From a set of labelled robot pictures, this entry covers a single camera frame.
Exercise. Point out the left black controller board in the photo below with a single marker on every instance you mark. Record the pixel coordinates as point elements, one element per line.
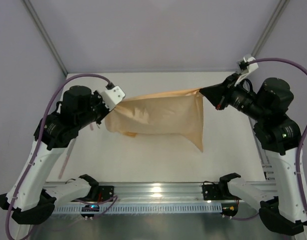
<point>89,211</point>

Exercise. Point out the silver fork pink handle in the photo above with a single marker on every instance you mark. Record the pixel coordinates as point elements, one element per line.
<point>93,126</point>

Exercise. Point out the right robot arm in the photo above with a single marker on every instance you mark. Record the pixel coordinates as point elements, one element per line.
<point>283,213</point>

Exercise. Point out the black controller board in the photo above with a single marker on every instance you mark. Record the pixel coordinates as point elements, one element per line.
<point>229,210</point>
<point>89,211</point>

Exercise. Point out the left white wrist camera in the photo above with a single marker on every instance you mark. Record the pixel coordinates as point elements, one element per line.
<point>112,97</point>

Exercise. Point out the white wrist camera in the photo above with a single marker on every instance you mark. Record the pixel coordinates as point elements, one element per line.
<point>245,68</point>
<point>112,97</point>

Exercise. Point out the white slotted cable duct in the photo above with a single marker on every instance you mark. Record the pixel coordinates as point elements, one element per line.
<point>146,208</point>

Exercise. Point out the left frame post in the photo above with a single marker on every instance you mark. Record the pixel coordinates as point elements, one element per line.
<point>31,11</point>

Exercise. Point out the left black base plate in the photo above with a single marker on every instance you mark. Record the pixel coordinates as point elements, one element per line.
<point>103,193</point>

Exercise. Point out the frame post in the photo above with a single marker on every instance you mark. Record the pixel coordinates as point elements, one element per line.
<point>270,26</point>
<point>31,11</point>

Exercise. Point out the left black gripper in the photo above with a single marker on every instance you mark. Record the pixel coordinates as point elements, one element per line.
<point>102,109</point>

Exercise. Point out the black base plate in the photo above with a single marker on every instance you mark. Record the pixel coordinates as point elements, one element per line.
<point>103,193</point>
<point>211,191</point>

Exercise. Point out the aluminium rail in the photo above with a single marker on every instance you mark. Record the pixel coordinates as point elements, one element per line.
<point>157,192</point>
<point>265,163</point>

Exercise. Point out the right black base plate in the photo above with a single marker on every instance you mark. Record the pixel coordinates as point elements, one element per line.
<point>211,191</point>

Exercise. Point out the right black controller board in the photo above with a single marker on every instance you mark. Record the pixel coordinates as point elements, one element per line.
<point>229,210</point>

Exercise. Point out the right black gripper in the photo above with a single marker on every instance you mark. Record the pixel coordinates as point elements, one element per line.
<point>225,90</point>

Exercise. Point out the right frame post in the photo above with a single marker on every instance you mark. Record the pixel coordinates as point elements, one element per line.
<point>270,26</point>

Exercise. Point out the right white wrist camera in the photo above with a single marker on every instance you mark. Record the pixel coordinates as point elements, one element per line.
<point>245,68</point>

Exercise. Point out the right side aluminium rail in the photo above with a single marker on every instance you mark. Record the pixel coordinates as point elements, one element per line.
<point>265,163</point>

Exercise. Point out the front aluminium rail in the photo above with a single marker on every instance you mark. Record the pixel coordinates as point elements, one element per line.
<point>157,192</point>

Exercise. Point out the orange cloth napkin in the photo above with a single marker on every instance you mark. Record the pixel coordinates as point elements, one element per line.
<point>165,113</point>

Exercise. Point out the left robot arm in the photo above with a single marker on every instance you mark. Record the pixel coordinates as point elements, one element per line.
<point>28,202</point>

